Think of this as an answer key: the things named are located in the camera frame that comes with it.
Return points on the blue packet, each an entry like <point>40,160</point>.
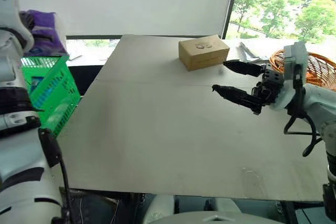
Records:
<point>39,80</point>

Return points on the purple package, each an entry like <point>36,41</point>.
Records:
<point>47,32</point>

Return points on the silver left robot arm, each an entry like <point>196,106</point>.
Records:
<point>21,155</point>

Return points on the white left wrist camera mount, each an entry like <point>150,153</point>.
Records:
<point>10,14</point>

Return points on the silver sheets stack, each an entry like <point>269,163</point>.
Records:
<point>249,51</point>

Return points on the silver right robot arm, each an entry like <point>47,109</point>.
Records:
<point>320,100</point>

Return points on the grey robot torso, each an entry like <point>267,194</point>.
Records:
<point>183,217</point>

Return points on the green plastic basket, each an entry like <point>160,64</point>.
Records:
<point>60,82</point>

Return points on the brown wicker basket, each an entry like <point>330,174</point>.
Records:
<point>320,69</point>

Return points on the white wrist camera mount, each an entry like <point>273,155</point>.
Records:
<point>296,53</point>
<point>10,14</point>

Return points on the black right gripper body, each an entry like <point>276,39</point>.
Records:
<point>270,85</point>

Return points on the brown cardboard box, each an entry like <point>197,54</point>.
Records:
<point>202,53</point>

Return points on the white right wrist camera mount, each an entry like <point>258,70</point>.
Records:
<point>296,53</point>

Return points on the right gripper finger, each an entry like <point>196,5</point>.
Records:
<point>233,94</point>
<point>244,68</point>

